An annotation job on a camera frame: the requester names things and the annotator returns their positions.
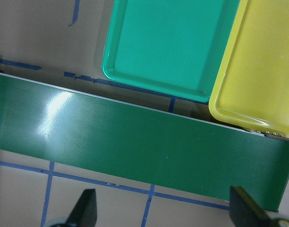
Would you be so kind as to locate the yellow plastic tray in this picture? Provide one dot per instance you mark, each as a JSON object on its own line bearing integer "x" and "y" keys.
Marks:
{"x": 252, "y": 85}

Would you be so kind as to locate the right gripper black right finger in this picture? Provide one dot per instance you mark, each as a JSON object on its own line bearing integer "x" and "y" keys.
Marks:
{"x": 245, "y": 212}

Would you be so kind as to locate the green plastic tray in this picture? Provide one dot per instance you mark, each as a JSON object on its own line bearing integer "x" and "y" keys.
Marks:
{"x": 169, "y": 46}

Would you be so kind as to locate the green conveyor belt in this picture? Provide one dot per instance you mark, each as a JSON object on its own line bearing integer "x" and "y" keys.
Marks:
{"x": 139, "y": 143}

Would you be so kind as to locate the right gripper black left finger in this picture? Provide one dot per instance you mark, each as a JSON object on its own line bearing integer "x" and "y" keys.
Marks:
{"x": 84, "y": 213}

